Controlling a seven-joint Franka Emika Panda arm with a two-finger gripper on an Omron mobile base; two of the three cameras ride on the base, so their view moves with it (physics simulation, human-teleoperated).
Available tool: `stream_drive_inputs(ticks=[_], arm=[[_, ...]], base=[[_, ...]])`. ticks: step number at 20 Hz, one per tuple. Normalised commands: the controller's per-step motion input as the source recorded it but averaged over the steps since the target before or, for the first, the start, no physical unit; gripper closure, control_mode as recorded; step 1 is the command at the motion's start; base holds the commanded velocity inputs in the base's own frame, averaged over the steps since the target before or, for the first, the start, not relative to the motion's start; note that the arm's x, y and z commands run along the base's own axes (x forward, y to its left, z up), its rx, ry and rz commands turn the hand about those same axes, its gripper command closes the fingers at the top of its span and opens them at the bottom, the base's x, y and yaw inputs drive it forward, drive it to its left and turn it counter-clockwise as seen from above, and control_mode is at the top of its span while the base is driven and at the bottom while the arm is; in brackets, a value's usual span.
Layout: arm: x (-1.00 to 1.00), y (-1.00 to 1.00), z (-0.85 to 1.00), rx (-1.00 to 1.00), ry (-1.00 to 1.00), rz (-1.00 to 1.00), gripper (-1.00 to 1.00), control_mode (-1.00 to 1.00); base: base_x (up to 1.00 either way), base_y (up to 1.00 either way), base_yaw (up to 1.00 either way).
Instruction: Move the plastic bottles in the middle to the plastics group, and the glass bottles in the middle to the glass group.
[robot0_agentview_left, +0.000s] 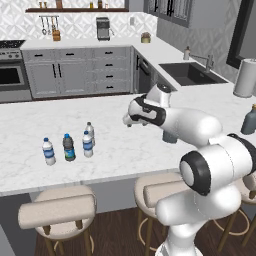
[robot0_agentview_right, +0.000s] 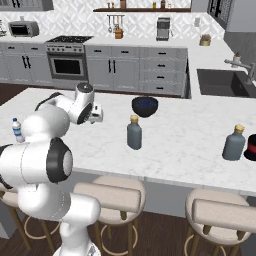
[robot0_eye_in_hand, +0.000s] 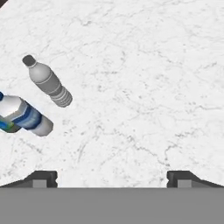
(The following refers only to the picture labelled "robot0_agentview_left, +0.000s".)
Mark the black framed panel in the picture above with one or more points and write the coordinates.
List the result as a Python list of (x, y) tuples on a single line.
[(239, 33)]

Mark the dark bottle blue cap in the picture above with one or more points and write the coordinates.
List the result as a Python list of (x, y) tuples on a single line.
[(69, 150)]

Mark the dark grey glass bottle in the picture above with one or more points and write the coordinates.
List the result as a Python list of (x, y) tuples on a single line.
[(249, 121)]

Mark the small dark bottle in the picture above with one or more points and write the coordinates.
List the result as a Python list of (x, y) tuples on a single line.
[(99, 4)]

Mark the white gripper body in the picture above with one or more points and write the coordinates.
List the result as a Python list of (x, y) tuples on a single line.
[(133, 120)]

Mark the grey tap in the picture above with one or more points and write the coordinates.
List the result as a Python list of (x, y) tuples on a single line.
[(206, 61)]

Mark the grey cupboard run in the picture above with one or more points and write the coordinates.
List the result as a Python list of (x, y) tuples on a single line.
[(76, 71)]

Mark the grey coffee machine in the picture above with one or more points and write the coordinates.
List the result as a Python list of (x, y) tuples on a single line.
[(103, 29)]

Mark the white bottle blue label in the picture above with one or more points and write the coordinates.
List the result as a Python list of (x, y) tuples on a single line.
[(87, 146), (49, 153)]

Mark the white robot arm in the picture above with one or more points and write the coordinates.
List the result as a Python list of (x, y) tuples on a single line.
[(200, 133)]

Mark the white paper towel roll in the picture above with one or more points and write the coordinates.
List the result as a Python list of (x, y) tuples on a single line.
[(245, 78)]

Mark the dark sink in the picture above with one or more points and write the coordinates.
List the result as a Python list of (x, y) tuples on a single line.
[(192, 73)]

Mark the dark wooden shelf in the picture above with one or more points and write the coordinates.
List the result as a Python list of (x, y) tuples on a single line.
[(76, 10)]

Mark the white soap dispenser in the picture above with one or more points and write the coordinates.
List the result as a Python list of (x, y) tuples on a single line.
[(186, 54)]

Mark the rail with hanging tools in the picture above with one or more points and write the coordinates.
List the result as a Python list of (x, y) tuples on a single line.
[(48, 23)]

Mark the beige stool wooden legs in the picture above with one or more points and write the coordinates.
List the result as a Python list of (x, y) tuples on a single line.
[(245, 200), (156, 196), (58, 213)]

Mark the white wall socket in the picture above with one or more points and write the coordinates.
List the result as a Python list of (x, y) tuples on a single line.
[(132, 21)]

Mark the grey bottle white cap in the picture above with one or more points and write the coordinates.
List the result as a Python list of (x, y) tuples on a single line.
[(90, 130)]

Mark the brown jar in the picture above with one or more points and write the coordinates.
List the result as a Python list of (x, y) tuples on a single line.
[(59, 4)]

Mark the steel oven with hob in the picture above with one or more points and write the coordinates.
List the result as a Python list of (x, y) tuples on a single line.
[(11, 71)]

